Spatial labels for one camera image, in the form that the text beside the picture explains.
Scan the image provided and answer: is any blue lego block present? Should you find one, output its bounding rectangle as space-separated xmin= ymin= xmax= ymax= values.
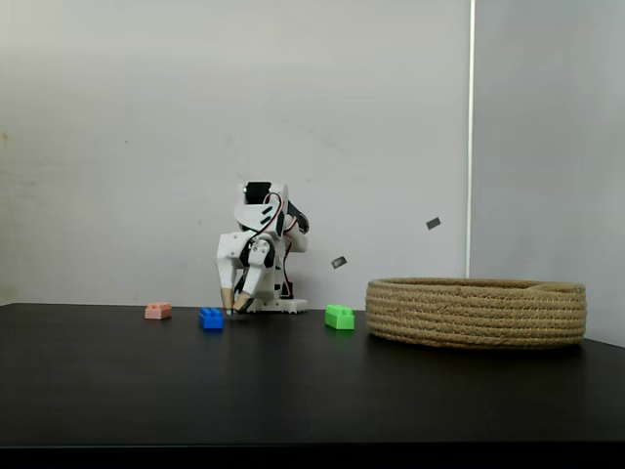
xmin=198 ymin=306 xmax=226 ymax=332

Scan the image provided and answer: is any green lego block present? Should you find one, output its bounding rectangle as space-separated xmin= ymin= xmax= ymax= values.
xmin=324 ymin=303 xmax=356 ymax=332

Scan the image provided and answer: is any red black wrist cable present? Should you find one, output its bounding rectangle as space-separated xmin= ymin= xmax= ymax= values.
xmin=249 ymin=192 xmax=288 ymax=245

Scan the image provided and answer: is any woven rope basket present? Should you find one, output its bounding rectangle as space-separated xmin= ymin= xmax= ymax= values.
xmin=364 ymin=277 xmax=588 ymax=351

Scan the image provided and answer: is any white vertical wall strip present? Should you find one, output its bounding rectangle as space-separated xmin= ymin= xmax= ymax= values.
xmin=466 ymin=0 xmax=478 ymax=279

